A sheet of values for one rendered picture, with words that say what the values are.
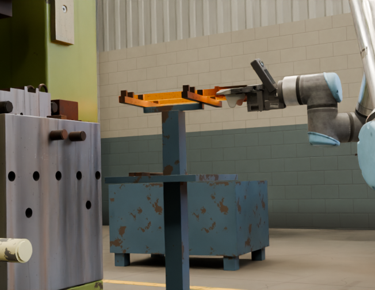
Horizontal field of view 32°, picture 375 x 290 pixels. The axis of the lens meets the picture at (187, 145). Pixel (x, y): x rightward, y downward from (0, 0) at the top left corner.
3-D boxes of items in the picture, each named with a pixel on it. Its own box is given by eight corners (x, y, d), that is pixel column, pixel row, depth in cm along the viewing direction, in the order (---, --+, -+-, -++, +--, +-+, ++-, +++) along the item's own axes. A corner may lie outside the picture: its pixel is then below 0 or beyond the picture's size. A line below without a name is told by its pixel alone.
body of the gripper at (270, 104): (245, 112, 203) (282, 109, 198) (242, 84, 202) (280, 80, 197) (252, 110, 210) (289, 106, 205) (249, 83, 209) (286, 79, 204)
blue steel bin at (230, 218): (269, 259, 598) (267, 180, 602) (237, 271, 526) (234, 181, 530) (153, 255, 650) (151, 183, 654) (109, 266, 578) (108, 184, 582)
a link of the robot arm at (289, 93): (294, 76, 195) (302, 75, 203) (278, 77, 197) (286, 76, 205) (297, 106, 196) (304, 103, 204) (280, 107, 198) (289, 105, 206)
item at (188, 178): (237, 179, 226) (237, 174, 226) (195, 181, 189) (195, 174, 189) (159, 182, 237) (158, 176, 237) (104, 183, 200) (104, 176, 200)
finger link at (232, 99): (216, 109, 204) (246, 106, 203) (214, 90, 204) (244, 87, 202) (217, 109, 207) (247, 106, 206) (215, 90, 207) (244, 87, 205)
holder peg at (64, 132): (68, 140, 169) (68, 129, 169) (61, 139, 167) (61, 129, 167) (56, 140, 171) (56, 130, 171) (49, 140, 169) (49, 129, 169)
